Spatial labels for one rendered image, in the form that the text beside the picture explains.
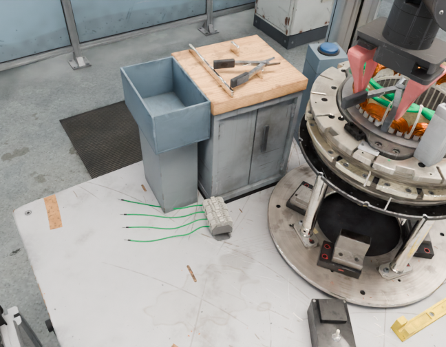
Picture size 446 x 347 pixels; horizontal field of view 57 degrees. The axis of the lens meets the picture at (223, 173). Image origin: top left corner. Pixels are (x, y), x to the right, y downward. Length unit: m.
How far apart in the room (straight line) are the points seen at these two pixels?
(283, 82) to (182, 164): 0.25
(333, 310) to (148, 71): 0.55
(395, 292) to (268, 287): 0.23
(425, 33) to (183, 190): 0.55
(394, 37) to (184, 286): 0.55
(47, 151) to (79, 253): 1.49
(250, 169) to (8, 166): 1.62
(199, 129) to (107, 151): 1.51
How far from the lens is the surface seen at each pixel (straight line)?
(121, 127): 2.36
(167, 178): 0.83
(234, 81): 0.73
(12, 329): 0.94
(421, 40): 0.53
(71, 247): 0.89
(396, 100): 0.60
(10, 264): 1.92
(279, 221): 0.88
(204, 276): 0.82
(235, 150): 0.83
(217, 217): 0.85
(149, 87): 0.86
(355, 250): 0.82
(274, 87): 0.77
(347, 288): 0.83
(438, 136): 0.61
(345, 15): 1.14
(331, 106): 0.70
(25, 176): 2.23
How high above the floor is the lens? 1.49
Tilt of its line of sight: 45 degrees down
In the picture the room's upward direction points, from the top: 4 degrees clockwise
